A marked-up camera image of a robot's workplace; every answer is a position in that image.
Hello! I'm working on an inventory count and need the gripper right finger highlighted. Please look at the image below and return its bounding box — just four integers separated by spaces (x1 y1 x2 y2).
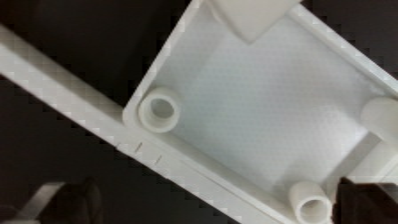
333 178 398 224

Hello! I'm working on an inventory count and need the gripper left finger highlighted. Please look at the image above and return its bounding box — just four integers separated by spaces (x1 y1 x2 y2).
11 178 104 224

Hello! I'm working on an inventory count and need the white desk top tray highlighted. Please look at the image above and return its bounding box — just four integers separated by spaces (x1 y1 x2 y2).
123 0 398 224

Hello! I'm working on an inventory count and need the white front fence bar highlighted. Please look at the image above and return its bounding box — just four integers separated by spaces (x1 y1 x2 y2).
0 25 296 224

